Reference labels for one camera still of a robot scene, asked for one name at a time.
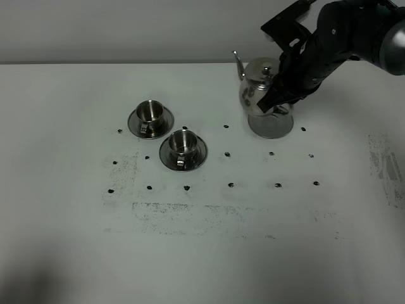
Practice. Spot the near steel saucer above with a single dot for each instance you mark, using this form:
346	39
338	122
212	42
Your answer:
196	161

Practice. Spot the far steel teacup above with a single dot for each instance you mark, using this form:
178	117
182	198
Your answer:
150	115

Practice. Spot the steel teacup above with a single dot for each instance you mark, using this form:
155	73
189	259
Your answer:
183	146
150	115

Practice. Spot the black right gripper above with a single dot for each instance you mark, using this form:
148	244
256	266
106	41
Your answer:
304	69

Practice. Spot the far steel saucer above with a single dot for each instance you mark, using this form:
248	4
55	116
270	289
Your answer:
134	126

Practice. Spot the stainless steel teapot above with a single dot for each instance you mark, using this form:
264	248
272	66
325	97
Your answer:
255	81

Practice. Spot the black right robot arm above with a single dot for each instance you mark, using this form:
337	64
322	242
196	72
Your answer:
369	30

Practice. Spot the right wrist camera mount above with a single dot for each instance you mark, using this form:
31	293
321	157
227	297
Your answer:
285	28

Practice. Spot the steel teapot saucer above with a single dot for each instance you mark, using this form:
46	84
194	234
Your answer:
273	126

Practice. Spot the near steel teacup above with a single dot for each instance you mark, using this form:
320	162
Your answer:
183	146

